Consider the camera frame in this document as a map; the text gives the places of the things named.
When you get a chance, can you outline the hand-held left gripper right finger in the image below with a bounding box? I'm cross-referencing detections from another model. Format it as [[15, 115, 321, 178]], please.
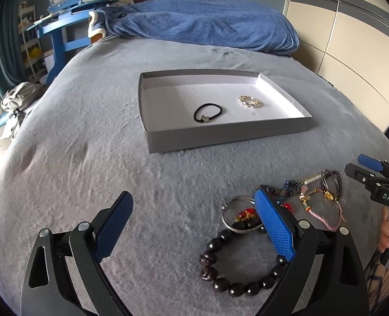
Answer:
[[254, 186, 369, 316]]

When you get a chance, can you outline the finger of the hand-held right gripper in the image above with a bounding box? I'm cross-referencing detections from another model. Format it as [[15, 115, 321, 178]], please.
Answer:
[[358, 154, 389, 180], [344, 163, 384, 188]]

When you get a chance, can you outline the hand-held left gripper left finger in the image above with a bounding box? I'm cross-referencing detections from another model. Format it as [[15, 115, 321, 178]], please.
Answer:
[[20, 190, 134, 316]]

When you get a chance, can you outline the blue bead bracelet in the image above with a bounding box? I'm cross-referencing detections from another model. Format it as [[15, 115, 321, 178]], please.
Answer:
[[260, 179, 300, 205]]

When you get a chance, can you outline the dark wooden bead bracelet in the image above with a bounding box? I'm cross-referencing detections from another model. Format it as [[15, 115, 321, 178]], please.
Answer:
[[199, 229, 289, 297]]

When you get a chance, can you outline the grey shallow cardboard box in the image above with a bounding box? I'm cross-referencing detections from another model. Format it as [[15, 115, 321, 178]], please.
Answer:
[[138, 69, 313, 154]]

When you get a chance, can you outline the person's right forearm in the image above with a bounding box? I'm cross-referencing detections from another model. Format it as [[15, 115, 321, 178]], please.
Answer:
[[363, 250, 389, 316]]

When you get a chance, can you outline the grey bed cover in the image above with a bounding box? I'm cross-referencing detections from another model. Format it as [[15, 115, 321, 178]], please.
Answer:
[[0, 34, 389, 316]]

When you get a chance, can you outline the cream sliding wardrobe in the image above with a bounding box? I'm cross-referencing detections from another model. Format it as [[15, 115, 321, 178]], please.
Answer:
[[283, 0, 389, 132]]

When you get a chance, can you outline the grey clothes pile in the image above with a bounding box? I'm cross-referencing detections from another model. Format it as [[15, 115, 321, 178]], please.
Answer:
[[0, 82, 47, 139]]

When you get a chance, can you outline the yellow toy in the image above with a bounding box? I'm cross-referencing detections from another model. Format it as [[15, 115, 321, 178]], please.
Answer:
[[25, 48, 43, 63]]

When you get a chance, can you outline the blue wooden desk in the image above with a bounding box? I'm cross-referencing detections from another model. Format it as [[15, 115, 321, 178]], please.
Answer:
[[27, 0, 119, 83]]

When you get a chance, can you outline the white shelf rack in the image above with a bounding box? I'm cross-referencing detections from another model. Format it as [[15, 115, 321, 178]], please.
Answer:
[[18, 3, 45, 80]]

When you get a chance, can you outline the blue blanket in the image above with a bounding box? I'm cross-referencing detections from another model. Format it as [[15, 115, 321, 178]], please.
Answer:
[[89, 0, 300, 55]]

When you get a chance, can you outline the thin dark bead bracelet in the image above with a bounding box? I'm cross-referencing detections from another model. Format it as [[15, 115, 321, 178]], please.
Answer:
[[321, 169, 343, 201]]

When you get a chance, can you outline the thin silver bracelet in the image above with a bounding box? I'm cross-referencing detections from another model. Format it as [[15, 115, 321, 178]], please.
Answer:
[[221, 196, 258, 229]]

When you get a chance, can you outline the pink cord bracelet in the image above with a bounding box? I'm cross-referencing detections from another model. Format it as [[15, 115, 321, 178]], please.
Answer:
[[300, 187, 346, 231]]

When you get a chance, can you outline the black hair tie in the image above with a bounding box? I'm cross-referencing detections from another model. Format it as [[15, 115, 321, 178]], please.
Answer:
[[194, 103, 222, 123]]

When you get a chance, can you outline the gold chain bracelet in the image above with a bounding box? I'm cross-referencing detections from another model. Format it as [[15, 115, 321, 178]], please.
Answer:
[[239, 95, 259, 109]]

